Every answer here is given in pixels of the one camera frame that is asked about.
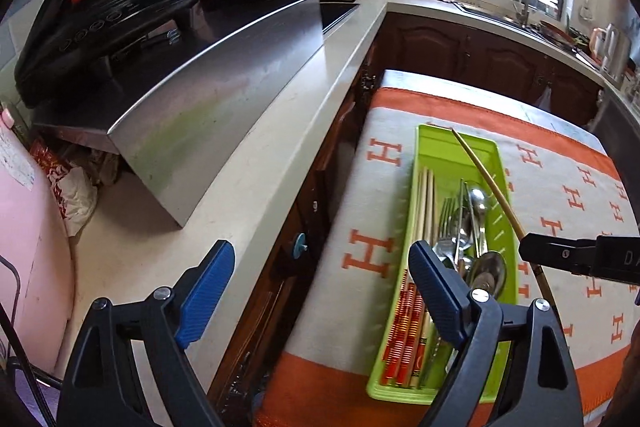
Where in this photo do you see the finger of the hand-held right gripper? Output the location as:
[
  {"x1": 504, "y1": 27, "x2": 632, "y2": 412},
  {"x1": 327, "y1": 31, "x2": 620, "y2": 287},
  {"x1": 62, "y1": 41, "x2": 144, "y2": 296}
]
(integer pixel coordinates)
[{"x1": 518, "y1": 233, "x2": 601, "y2": 277}]

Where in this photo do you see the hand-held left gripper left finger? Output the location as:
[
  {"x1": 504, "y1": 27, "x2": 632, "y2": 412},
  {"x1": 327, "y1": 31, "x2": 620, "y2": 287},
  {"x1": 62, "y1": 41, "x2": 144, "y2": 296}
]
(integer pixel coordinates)
[{"x1": 57, "y1": 239, "x2": 236, "y2": 427}]

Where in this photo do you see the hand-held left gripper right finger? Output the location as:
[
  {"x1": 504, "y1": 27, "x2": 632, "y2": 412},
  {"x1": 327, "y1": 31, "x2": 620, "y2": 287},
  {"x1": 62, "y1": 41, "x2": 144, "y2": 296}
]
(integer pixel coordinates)
[{"x1": 407, "y1": 241, "x2": 586, "y2": 427}]

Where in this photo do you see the metal fork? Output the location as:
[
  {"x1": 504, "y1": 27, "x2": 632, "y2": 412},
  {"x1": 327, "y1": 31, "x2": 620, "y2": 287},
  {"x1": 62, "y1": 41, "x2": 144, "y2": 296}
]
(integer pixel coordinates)
[{"x1": 439, "y1": 198, "x2": 458, "y2": 258}]

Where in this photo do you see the brown wooden chopstick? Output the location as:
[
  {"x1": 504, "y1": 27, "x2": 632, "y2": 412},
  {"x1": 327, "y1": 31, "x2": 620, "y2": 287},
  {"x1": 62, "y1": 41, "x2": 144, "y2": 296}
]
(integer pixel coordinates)
[{"x1": 451, "y1": 128, "x2": 556, "y2": 308}]

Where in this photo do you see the green plastic utensil tray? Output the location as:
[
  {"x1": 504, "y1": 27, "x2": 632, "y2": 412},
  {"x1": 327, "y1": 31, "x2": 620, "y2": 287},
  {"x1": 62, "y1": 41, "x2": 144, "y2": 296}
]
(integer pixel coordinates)
[{"x1": 366, "y1": 123, "x2": 518, "y2": 405}]

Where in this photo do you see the cream kitchen countertop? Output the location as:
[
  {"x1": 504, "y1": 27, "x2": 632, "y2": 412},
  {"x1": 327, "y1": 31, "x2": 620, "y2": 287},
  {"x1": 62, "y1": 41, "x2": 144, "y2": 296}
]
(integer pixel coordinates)
[{"x1": 60, "y1": 0, "x2": 621, "y2": 388}]

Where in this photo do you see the orange and cream printed blanket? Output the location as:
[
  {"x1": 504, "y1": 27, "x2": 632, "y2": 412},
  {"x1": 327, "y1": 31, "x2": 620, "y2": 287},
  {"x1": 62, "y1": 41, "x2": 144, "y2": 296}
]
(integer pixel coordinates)
[{"x1": 255, "y1": 87, "x2": 633, "y2": 427}]

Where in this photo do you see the red and white plastic bag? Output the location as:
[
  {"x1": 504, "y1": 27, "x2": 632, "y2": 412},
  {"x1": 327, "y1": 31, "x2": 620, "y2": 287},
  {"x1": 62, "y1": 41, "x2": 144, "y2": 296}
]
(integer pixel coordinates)
[{"x1": 30, "y1": 142, "x2": 121, "y2": 238}]

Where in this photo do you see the pink cloth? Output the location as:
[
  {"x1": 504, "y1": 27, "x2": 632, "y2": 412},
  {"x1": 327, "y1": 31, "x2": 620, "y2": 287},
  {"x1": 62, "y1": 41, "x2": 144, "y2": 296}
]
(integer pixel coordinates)
[{"x1": 0, "y1": 107, "x2": 76, "y2": 373}]

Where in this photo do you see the stainless steel splash guard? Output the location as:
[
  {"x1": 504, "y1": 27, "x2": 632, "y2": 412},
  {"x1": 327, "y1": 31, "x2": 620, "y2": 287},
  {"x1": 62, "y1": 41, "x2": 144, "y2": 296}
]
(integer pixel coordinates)
[{"x1": 32, "y1": 0, "x2": 323, "y2": 230}]

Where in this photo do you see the white electric kettle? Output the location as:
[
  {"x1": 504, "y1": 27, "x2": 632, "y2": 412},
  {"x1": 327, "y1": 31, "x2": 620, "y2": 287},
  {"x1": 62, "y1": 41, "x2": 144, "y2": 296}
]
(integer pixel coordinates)
[{"x1": 602, "y1": 24, "x2": 623, "y2": 75}]

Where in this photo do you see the red pan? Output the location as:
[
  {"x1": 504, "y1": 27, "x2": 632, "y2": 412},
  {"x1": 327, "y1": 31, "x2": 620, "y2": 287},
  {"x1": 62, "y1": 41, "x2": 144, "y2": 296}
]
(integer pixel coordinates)
[{"x1": 540, "y1": 21, "x2": 581, "y2": 48}]

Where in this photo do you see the black cooktop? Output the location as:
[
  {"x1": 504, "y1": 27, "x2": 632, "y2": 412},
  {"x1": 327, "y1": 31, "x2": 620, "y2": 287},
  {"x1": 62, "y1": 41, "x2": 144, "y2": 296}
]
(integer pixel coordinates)
[{"x1": 320, "y1": 2, "x2": 361, "y2": 32}]

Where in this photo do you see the black pot with handle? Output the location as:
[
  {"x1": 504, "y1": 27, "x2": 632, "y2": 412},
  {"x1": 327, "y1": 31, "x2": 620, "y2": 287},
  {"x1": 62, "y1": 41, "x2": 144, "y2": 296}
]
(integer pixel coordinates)
[{"x1": 14, "y1": 0, "x2": 206, "y2": 108}]

